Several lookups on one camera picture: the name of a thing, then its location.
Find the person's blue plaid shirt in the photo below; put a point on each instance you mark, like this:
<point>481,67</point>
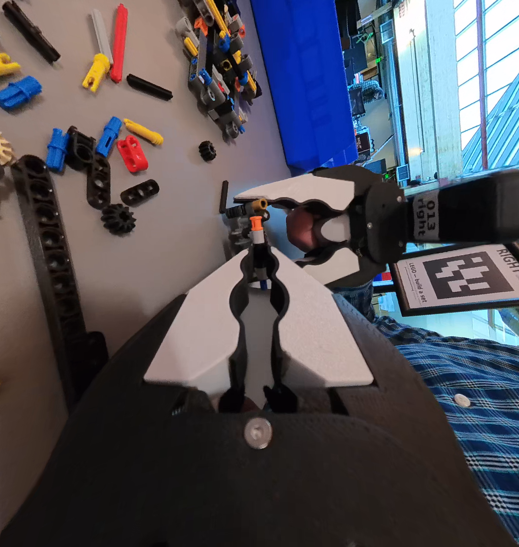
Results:
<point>477,384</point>

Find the yellow lego axle pin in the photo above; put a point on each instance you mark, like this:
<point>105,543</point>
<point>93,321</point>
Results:
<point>143,131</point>

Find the blue lego pin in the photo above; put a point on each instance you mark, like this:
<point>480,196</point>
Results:
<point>109,136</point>
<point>56,149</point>

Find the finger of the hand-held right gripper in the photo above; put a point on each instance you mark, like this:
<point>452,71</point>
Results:
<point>340,260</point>
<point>302,190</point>

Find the black three-hole lego liftarm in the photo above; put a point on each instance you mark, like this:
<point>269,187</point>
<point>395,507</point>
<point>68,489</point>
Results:
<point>99,183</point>
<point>140,193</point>

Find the black ribbed lego rod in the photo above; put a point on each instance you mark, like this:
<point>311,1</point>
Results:
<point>149,86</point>

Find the long black lego rod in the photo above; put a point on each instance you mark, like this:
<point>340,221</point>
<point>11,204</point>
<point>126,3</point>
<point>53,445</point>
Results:
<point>31,32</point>

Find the long black lego beam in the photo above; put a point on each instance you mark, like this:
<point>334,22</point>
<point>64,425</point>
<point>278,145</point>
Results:
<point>50,256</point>

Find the small black lego gear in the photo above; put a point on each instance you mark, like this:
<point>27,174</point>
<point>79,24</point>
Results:
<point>207,151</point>

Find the person's right hand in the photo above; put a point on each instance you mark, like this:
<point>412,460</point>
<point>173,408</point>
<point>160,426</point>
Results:
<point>304,230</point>

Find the yellow forked lego piece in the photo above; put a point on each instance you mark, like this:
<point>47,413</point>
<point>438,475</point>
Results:
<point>1,66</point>

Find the grey lego axle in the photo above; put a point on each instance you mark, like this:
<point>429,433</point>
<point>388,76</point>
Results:
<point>101,36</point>

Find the large blue plastic bin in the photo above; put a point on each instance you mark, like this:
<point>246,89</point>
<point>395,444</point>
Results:
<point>306,85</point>

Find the red lego axle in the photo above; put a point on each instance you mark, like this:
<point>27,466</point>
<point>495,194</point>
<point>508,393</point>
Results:
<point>119,42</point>

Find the yellow lego axle connector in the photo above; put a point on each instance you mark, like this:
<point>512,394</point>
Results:
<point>96,71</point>

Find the red lego connector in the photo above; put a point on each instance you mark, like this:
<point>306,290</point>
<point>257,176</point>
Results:
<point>132,153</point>

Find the short black lego axle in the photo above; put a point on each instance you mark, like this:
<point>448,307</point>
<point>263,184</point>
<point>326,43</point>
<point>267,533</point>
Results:
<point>223,196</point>

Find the blue lego connector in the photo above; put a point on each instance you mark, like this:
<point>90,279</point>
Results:
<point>18,92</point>

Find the lego axle with orange pin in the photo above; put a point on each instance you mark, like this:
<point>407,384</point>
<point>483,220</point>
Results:
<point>256,224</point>

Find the large lego chassis assembly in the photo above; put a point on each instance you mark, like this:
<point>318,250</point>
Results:
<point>219,64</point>

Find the small lego engine assembly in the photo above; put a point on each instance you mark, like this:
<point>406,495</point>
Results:
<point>242,213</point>

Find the large black lego gear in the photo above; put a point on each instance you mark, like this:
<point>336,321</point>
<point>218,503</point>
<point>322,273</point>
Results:
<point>118,218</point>

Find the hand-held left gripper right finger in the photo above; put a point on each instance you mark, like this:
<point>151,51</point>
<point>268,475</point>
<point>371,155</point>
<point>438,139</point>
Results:
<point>323,342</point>

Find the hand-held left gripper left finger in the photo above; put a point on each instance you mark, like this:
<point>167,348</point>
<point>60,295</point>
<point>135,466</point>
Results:
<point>191,342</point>

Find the black lego cross connector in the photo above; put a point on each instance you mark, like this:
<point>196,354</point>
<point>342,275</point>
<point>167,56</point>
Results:
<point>81,147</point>

